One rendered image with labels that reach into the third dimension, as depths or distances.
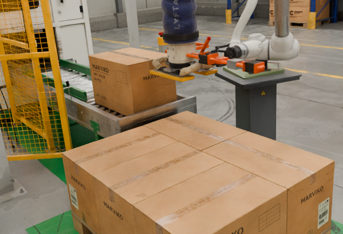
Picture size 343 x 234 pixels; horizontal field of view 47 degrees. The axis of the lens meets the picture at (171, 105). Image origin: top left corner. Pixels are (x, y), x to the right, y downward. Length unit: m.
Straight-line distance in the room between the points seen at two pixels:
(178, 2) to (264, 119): 1.25
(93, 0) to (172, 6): 10.22
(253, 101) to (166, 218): 1.56
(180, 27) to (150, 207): 1.09
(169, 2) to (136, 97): 0.77
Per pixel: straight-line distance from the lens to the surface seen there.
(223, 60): 2.22
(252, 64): 2.05
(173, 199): 1.87
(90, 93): 3.74
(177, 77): 2.38
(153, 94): 2.91
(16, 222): 3.00
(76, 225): 2.70
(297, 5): 10.61
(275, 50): 3.00
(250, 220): 1.81
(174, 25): 2.40
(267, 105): 3.15
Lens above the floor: 1.53
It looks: 18 degrees down
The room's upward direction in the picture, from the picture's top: 4 degrees counter-clockwise
